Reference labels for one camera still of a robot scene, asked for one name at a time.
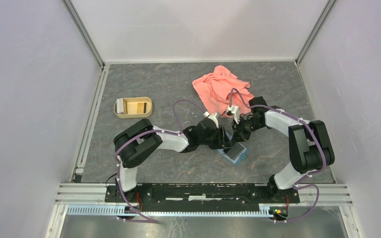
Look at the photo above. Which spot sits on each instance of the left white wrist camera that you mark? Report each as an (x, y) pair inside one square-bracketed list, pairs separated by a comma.
[(214, 117)]

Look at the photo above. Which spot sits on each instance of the stack of cards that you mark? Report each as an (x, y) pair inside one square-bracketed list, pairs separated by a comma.
[(121, 106)]

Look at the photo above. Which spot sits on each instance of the aluminium frame rail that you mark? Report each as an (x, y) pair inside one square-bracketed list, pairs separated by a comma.
[(84, 145)]

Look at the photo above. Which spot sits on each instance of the beige oval card tray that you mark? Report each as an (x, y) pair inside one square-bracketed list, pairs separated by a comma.
[(131, 108)]

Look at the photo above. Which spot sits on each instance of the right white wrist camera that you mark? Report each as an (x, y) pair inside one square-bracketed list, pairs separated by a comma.
[(234, 111)]

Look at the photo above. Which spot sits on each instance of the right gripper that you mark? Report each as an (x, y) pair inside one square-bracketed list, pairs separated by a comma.
[(239, 134)]

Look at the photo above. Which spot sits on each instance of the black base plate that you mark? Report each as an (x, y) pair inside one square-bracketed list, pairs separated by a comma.
[(207, 197)]

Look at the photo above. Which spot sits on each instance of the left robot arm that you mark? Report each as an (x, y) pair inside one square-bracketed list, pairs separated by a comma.
[(134, 145)]

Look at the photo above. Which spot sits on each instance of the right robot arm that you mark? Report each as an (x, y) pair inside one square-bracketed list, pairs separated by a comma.
[(310, 149)]

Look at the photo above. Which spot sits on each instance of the pink cloth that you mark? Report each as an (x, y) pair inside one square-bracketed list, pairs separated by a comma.
[(221, 87)]

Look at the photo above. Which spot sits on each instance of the gold card in tray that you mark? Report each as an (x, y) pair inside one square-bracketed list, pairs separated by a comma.
[(141, 108)]

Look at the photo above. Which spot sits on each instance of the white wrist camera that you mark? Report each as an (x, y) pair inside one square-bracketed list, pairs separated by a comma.
[(234, 111), (214, 117)]

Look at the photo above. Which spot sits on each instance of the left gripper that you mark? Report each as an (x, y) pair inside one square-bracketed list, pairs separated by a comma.
[(226, 141)]

